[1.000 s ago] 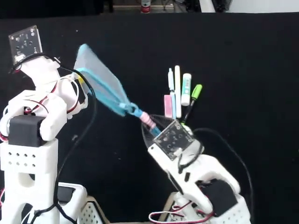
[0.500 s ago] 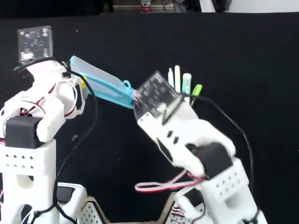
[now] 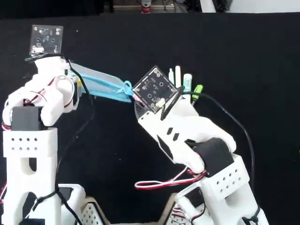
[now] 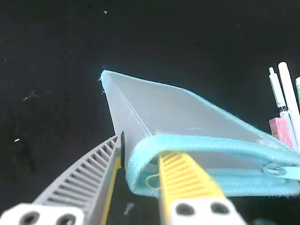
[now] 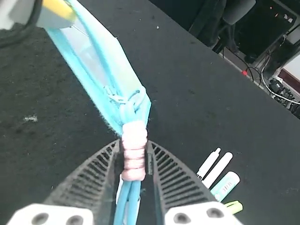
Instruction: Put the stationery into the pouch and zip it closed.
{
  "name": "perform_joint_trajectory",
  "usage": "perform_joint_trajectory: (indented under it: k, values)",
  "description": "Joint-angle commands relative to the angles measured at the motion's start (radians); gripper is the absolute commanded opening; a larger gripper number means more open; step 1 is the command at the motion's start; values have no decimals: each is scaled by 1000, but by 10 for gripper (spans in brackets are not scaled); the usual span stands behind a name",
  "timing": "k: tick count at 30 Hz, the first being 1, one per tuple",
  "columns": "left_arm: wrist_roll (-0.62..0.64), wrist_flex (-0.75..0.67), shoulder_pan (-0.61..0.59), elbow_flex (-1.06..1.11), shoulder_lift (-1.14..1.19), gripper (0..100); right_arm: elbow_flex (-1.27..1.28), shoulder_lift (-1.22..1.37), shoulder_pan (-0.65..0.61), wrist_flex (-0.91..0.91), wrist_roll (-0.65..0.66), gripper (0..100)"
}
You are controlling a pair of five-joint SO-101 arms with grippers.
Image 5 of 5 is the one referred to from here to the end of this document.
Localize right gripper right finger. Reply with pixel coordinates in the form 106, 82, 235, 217
146, 141, 243, 225

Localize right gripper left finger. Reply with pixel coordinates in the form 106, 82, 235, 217
8, 139, 122, 225

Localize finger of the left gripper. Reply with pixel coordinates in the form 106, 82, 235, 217
45, 0, 77, 21
0, 0, 76, 30

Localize light blue zip pouch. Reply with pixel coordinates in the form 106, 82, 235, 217
45, 0, 153, 225

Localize thin white pen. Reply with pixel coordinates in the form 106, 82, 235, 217
196, 147, 222, 181

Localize thick white marker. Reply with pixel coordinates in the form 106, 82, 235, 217
202, 152, 233, 189

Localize mint green and white tube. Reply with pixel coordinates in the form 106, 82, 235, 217
210, 171, 241, 203

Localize yellow-green highlighter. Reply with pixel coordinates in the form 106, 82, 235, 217
222, 200, 244, 215

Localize black cable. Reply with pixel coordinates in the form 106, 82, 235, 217
0, 0, 46, 47

